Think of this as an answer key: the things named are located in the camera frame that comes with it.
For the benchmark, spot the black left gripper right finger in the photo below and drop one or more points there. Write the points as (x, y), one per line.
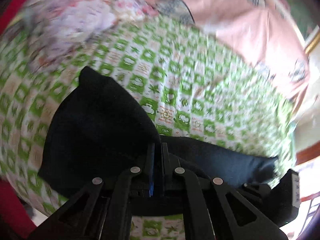
(183, 187)

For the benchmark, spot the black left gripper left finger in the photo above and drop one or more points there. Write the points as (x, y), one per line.
(131, 186)

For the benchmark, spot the black pants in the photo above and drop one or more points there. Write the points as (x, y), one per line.
(100, 130)

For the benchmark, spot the green white patterned bedsheet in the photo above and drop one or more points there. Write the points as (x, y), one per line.
(188, 83)

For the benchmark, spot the red cloth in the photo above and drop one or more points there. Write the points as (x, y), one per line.
(15, 222)

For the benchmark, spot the pink quilt with plaid hearts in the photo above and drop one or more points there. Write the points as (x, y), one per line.
(262, 34)

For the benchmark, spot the floral white purple cloth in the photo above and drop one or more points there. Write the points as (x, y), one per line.
(54, 28)

